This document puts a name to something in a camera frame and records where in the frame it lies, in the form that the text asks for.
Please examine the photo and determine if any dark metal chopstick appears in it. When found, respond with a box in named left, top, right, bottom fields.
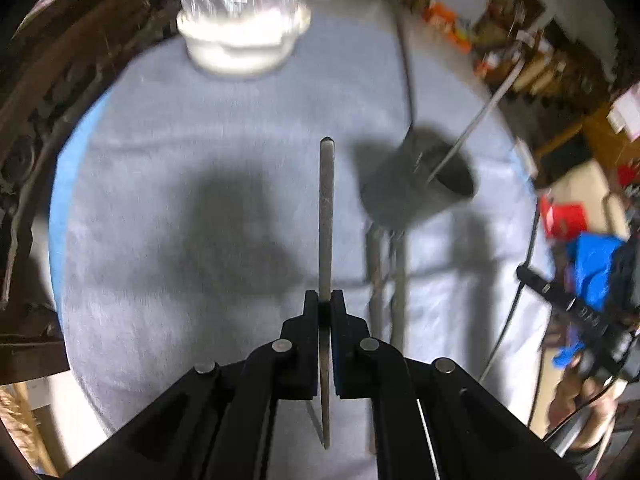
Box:
left=426, top=58, right=525, bottom=184
left=392, top=0, right=416, bottom=134

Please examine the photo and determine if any person's right hand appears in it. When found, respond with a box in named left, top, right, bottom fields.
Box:
left=548, top=356, right=627, bottom=455

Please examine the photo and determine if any red plastic stool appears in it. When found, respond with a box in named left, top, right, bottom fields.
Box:
left=538, top=195, right=588, bottom=240

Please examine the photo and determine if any grey towel cloth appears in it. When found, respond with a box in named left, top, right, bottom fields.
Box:
left=61, top=0, right=549, bottom=434

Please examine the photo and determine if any grey perforated utensil cup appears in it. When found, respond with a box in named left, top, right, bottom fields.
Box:
left=360, top=127, right=477, bottom=232

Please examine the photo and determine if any blue table cover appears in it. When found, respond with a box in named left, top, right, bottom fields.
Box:
left=48, top=94, right=112, bottom=302

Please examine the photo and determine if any white ceramic pot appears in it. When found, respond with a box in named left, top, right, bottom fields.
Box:
left=177, top=3, right=311, bottom=78

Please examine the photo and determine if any orange cardboard box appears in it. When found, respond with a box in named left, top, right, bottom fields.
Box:
left=422, top=0, right=458, bottom=32

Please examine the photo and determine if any carved dark wooden bench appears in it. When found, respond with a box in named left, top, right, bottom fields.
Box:
left=1, top=0, right=178, bottom=385

